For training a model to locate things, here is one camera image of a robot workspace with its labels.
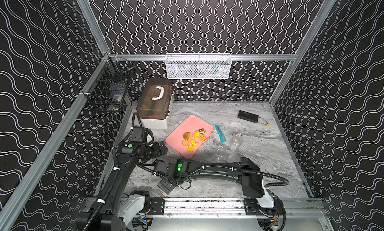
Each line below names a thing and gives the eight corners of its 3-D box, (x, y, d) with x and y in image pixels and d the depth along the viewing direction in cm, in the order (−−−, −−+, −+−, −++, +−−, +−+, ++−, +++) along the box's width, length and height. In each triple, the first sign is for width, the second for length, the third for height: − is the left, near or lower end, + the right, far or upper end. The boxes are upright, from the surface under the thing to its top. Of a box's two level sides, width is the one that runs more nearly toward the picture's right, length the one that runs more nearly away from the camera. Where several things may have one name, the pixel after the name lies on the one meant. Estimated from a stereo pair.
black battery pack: (237, 117, 114) (238, 115, 111) (238, 112, 117) (239, 110, 115) (256, 123, 110) (258, 120, 108) (257, 118, 114) (258, 115, 111)
